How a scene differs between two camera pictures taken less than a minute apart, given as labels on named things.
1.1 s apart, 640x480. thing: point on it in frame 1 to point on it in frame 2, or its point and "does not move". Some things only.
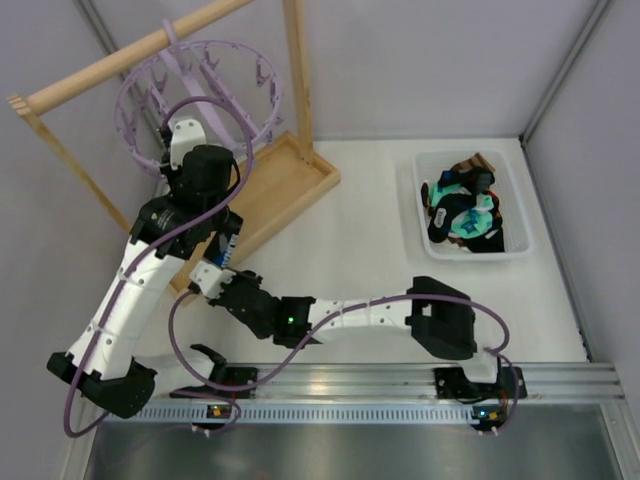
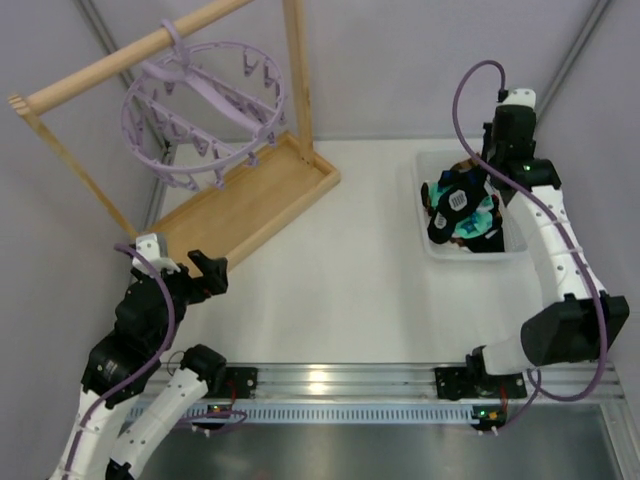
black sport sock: (228, 227) to (461, 191)
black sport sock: (443, 212) does not move
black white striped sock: (492, 242) does not move
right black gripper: (220, 298) to (489, 176)
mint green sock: (470, 223) does not move
